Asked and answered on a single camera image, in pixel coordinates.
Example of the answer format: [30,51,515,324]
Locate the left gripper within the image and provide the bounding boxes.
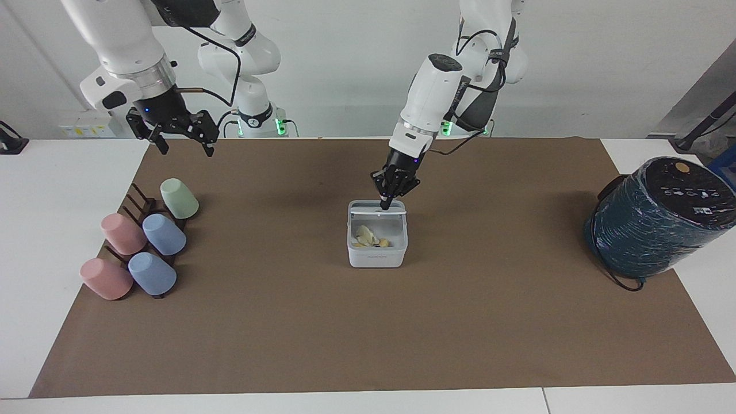
[371,147,426,210]

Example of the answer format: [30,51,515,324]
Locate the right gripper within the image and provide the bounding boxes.
[126,85,221,158]

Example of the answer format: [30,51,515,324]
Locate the white square trash can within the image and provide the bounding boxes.
[347,199,409,269]

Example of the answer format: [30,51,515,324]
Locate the yellow food scraps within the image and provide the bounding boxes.
[352,225,392,249]

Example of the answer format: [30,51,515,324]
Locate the green cup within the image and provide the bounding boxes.
[159,178,200,220]

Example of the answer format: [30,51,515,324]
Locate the dark wooden cup rack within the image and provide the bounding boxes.
[103,182,188,300]

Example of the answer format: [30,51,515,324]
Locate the white power strip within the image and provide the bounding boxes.
[59,117,117,138]

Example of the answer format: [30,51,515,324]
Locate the blue cup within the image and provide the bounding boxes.
[127,251,178,297]
[141,213,187,256]

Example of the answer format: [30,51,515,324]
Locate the pink cup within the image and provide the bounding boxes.
[79,258,134,301]
[101,213,148,256]

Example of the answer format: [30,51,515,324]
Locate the black stand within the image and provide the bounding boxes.
[0,120,30,155]
[672,92,736,154]

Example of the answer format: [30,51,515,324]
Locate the dark blue wrapped appliance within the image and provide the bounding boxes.
[584,156,736,281]

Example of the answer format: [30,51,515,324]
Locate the blue box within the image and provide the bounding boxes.
[708,144,736,191]

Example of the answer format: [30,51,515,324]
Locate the black cable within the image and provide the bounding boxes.
[174,23,243,139]
[428,128,489,157]
[597,256,645,293]

